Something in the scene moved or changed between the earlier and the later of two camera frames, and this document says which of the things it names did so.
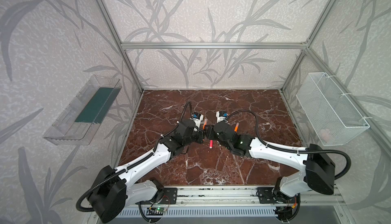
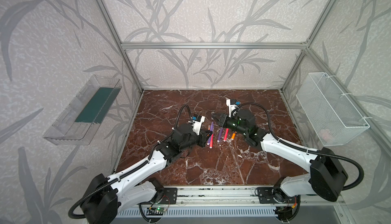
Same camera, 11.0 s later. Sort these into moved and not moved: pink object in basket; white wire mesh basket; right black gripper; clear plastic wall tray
Moved: right black gripper
Not moved: white wire mesh basket; clear plastic wall tray; pink object in basket
